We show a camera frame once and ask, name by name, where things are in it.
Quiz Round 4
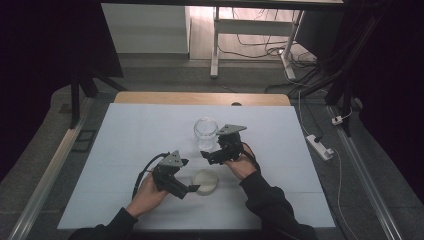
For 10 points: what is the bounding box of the white cabinet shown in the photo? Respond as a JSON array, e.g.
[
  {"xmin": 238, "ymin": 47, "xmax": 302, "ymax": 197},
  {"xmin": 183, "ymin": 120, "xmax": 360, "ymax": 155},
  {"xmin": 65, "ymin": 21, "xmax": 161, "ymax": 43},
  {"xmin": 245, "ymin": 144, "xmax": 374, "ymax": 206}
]
[{"xmin": 100, "ymin": 3, "xmax": 192, "ymax": 55}]

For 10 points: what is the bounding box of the white power strip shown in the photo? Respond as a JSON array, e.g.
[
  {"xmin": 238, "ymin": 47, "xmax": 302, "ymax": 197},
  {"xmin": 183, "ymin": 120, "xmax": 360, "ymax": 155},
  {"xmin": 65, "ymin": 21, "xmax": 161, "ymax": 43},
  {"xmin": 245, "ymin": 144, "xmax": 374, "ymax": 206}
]
[{"xmin": 305, "ymin": 134, "xmax": 335, "ymax": 162}]

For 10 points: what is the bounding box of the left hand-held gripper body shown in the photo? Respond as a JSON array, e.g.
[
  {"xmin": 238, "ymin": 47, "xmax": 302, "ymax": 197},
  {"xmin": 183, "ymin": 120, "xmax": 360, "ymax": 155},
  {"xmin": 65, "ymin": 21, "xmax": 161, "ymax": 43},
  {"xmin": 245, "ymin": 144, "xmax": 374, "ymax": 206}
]
[{"xmin": 152, "ymin": 149, "xmax": 190, "ymax": 201}]

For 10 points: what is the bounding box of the white desk frame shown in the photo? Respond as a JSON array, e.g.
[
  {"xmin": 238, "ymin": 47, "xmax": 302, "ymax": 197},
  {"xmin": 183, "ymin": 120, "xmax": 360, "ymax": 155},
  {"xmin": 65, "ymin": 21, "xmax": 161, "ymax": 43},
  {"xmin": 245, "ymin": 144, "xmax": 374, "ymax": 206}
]
[{"xmin": 209, "ymin": 6, "xmax": 305, "ymax": 81}]

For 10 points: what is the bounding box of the person's left hand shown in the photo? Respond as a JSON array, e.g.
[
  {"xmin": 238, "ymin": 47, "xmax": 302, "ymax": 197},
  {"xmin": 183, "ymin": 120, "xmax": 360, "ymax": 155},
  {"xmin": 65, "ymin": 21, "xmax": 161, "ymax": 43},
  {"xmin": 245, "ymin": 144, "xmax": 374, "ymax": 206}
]
[{"xmin": 125, "ymin": 173, "xmax": 169, "ymax": 220}]

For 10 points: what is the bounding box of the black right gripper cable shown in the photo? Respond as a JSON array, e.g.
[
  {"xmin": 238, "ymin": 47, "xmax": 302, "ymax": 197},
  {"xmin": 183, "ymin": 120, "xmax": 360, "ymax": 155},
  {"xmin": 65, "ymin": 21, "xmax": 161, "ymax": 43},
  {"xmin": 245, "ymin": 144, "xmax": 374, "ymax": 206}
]
[{"xmin": 241, "ymin": 142, "xmax": 262, "ymax": 172}]

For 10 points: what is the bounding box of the clear glass jar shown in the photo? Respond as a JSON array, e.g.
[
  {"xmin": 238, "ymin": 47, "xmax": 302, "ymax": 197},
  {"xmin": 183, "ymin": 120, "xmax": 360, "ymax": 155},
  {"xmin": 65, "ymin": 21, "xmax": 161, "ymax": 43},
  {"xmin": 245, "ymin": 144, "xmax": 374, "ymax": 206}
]
[{"xmin": 193, "ymin": 116, "xmax": 220, "ymax": 152}]

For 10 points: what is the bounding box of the bundle of black floor cables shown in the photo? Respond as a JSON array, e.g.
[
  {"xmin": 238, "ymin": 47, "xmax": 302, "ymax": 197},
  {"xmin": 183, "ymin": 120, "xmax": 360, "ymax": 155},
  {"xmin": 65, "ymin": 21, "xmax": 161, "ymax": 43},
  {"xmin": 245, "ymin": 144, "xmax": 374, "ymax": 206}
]
[{"xmin": 264, "ymin": 61, "xmax": 336, "ymax": 98}]

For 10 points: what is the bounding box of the aluminium floor rail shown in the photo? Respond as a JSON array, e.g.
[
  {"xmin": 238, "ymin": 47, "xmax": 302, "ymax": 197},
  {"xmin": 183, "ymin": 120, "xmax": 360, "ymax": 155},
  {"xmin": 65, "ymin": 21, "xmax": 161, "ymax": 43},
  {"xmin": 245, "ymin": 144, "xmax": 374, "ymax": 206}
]
[
  {"xmin": 8, "ymin": 98, "xmax": 94, "ymax": 240},
  {"xmin": 326, "ymin": 105, "xmax": 404, "ymax": 240}
]

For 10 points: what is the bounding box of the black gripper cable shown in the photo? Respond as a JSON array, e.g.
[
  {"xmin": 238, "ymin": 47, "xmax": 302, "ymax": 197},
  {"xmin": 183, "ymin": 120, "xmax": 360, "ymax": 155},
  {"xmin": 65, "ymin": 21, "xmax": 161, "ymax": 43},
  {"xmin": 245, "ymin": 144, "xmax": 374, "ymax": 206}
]
[
  {"xmin": 241, "ymin": 142, "xmax": 262, "ymax": 172},
  {"xmin": 131, "ymin": 152, "xmax": 171, "ymax": 201}
]

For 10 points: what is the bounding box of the cream round jar lid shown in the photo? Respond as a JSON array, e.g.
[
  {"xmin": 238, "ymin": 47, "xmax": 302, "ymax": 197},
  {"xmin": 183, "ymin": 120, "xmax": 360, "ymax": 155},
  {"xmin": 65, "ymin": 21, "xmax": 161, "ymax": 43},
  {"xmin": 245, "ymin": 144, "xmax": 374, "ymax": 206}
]
[{"xmin": 192, "ymin": 168, "xmax": 220, "ymax": 196}]

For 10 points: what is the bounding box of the long white cable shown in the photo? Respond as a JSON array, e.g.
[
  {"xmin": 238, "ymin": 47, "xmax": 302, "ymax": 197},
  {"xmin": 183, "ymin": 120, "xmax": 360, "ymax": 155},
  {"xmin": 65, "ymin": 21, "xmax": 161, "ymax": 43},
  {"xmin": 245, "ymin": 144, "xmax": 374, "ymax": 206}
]
[{"xmin": 331, "ymin": 148, "xmax": 360, "ymax": 240}]

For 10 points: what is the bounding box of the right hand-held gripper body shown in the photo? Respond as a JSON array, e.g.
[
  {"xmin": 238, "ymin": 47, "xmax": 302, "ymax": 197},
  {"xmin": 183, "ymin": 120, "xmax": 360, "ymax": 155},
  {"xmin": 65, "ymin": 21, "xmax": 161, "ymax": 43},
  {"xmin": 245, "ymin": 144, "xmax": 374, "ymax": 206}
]
[{"xmin": 207, "ymin": 124, "xmax": 248, "ymax": 166}]

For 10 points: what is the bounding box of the white table mat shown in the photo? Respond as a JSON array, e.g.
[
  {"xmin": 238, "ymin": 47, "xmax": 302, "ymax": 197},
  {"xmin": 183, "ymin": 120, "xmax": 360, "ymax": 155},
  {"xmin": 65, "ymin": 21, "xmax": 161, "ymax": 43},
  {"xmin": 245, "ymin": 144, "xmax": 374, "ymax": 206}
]
[{"xmin": 57, "ymin": 102, "xmax": 336, "ymax": 232}]

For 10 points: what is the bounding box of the dark curtain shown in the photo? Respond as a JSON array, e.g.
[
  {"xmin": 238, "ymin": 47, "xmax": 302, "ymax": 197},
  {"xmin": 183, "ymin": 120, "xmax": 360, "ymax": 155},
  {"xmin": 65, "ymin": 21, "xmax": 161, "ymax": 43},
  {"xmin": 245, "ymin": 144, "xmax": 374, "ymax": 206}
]
[
  {"xmin": 0, "ymin": 0, "xmax": 124, "ymax": 183},
  {"xmin": 346, "ymin": 0, "xmax": 424, "ymax": 203}
]

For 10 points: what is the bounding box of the black floor plate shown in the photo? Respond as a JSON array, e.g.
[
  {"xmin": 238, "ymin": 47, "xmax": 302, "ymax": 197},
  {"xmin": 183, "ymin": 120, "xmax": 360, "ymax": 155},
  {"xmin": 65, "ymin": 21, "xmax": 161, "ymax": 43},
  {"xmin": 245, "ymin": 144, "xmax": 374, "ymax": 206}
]
[{"xmin": 71, "ymin": 129, "xmax": 98, "ymax": 154}]

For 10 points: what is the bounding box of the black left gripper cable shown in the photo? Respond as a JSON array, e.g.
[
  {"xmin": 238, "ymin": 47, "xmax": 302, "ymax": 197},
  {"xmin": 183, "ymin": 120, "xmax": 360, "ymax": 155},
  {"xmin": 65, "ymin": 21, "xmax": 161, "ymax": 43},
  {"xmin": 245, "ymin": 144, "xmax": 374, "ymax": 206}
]
[{"xmin": 131, "ymin": 152, "xmax": 171, "ymax": 201}]

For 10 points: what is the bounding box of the black metal stand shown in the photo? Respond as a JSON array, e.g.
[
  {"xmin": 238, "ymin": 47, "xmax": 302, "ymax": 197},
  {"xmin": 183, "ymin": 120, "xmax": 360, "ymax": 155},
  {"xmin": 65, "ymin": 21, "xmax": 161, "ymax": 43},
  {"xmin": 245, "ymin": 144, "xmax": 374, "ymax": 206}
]
[
  {"xmin": 68, "ymin": 63, "xmax": 128, "ymax": 130},
  {"xmin": 324, "ymin": 13, "xmax": 384, "ymax": 138}
]

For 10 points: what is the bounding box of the person's right hand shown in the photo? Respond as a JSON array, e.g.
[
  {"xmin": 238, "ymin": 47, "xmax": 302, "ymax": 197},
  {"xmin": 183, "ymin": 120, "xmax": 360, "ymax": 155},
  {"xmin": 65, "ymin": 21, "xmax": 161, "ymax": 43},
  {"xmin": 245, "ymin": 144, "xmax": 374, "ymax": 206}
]
[{"xmin": 224, "ymin": 143, "xmax": 258, "ymax": 182}]

